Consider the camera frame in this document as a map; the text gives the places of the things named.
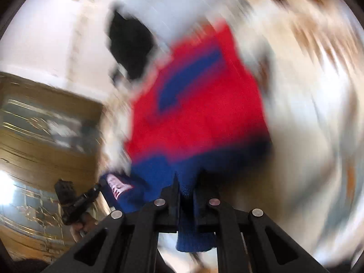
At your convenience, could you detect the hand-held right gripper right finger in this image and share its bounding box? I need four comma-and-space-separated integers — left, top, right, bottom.
196, 169, 327, 273

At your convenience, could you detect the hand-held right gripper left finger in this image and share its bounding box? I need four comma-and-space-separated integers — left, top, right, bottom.
43, 173, 180, 273

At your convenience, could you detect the red and blue knit sweater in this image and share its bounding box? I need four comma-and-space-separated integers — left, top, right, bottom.
98, 20, 273, 253

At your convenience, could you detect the person's left hand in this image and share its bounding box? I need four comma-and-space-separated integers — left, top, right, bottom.
70, 212, 99, 243

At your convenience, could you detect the wooden wardrobe with glass inlay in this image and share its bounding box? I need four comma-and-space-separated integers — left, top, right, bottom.
0, 71, 106, 262

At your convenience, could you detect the leaf print blanket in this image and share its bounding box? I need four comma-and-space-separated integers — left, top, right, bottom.
101, 0, 364, 273

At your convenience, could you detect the black cloth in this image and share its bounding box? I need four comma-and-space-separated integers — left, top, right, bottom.
107, 10, 158, 81

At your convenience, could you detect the grey quilted pillow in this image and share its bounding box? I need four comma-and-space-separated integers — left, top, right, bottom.
125, 0, 256, 52

